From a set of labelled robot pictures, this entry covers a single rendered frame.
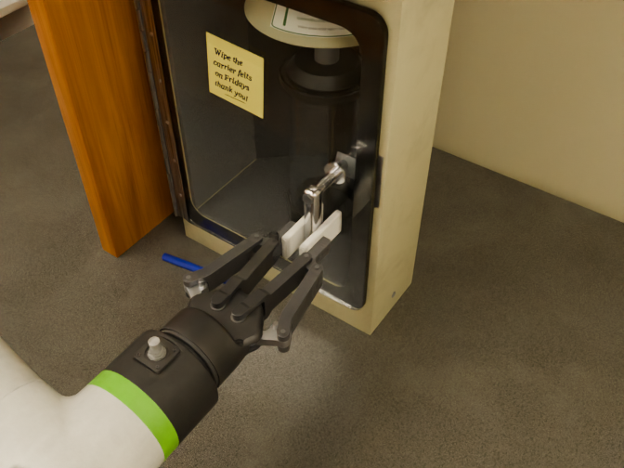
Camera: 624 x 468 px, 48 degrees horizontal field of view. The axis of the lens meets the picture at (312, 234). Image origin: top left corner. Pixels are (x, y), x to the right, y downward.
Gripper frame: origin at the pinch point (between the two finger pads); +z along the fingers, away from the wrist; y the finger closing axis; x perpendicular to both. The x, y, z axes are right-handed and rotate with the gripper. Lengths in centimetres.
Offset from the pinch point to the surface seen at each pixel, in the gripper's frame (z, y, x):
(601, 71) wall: 49, -15, -1
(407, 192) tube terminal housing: 11.3, -5.3, -0.4
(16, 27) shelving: 48, 126, 37
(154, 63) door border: 4.4, 25.4, -9.8
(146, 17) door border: 4.4, 25.4, -15.6
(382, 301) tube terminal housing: 8.0, -5.3, 15.7
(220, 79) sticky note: 4.4, 15.2, -11.4
